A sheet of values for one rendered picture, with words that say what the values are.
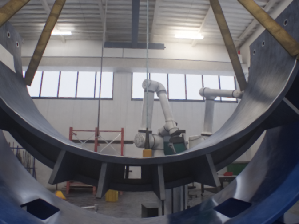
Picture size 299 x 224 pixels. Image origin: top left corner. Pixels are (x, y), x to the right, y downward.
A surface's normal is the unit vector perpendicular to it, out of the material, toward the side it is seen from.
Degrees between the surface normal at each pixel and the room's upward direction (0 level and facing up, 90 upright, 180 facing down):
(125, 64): 90
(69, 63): 90
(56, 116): 90
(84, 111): 90
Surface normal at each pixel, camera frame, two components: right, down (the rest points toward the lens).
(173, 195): 0.25, -0.22
